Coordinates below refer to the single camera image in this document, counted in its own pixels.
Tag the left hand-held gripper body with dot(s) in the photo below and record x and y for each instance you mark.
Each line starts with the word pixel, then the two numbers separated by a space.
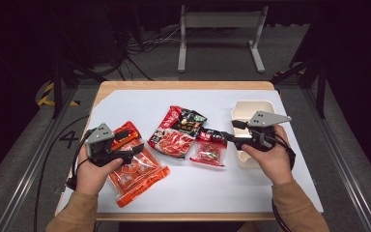
pixel 99 135

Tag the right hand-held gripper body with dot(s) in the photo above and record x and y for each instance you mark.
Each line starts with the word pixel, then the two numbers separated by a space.
pixel 264 119

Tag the white plastic box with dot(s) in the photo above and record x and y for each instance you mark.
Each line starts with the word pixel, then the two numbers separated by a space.
pixel 248 109

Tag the small red snack packet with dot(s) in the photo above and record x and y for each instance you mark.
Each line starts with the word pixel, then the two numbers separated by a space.
pixel 209 151

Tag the orange clear snack packet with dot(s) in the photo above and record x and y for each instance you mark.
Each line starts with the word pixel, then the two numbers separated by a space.
pixel 141 174

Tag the red black hotpot packet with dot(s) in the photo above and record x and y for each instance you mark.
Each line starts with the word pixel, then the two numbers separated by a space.
pixel 177 135

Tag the person's left hand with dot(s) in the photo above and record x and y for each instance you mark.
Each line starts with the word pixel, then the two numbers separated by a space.
pixel 91 175

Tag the person's right hand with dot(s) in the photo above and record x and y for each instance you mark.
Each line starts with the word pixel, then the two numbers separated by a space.
pixel 275 164

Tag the white paper mat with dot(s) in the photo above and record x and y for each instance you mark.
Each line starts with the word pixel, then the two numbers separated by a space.
pixel 190 190

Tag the black tripod stand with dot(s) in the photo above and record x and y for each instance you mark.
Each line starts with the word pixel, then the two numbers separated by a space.
pixel 320 83
pixel 57 83

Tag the yellow black striped tape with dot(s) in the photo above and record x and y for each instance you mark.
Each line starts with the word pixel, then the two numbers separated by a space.
pixel 47 93

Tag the wooden table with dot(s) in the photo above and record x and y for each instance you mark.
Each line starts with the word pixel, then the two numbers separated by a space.
pixel 174 84

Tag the grey metal stand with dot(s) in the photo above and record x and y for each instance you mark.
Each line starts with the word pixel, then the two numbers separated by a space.
pixel 220 20

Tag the aluminium rail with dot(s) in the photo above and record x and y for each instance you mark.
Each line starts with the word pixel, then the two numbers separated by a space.
pixel 344 174
pixel 29 174

